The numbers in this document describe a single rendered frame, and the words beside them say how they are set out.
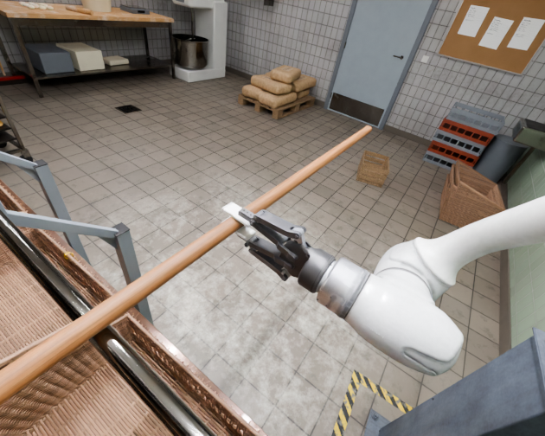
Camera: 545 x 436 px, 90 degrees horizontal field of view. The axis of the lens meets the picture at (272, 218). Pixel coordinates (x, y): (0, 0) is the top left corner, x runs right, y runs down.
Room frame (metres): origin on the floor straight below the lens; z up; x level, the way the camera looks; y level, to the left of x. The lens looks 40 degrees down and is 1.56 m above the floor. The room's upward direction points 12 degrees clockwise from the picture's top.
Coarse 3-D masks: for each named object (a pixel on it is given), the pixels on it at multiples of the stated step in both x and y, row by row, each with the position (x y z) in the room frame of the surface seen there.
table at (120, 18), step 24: (0, 0) 3.82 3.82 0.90; (24, 24) 3.39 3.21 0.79; (48, 24) 3.60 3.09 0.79; (72, 24) 3.83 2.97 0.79; (96, 24) 4.10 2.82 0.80; (120, 24) 4.40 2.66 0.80; (144, 24) 4.74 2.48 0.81; (168, 24) 5.12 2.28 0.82; (24, 48) 3.30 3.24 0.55; (24, 72) 3.45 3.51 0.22; (72, 72) 3.78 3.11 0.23; (96, 72) 3.98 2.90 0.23
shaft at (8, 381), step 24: (312, 168) 0.67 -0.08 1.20; (288, 192) 0.55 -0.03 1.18; (216, 240) 0.33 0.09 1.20; (168, 264) 0.26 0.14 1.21; (144, 288) 0.21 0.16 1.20; (96, 312) 0.16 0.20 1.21; (120, 312) 0.17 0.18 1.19; (72, 336) 0.13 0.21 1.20; (24, 360) 0.09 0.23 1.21; (48, 360) 0.10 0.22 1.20; (0, 384) 0.07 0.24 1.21; (24, 384) 0.08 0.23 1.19
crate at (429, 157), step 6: (426, 156) 3.77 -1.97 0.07; (432, 156) 3.97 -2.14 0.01; (438, 156) 3.72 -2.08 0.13; (432, 162) 3.73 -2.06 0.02; (438, 162) 3.80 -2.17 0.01; (444, 162) 3.84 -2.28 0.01; (450, 162) 3.64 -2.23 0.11; (456, 162) 3.61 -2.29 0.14; (444, 168) 3.65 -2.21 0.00; (450, 168) 3.62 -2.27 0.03
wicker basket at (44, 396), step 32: (128, 320) 0.38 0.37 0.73; (96, 352) 0.29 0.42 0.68; (160, 352) 0.32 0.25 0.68; (32, 384) 0.17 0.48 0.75; (64, 384) 0.21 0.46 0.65; (96, 384) 0.24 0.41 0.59; (192, 384) 0.26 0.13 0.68; (0, 416) 0.11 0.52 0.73; (32, 416) 0.13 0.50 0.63; (64, 416) 0.15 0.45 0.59; (96, 416) 0.16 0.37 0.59; (128, 416) 0.18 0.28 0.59; (224, 416) 0.21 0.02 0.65
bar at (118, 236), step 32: (0, 160) 0.67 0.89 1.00; (0, 224) 0.29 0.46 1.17; (32, 224) 0.37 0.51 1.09; (64, 224) 0.42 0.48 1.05; (32, 256) 0.24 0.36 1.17; (128, 256) 0.52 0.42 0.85; (64, 288) 0.20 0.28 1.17; (128, 352) 0.13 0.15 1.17; (128, 384) 0.10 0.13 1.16; (160, 384) 0.11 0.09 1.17; (160, 416) 0.08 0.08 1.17; (192, 416) 0.08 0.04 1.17
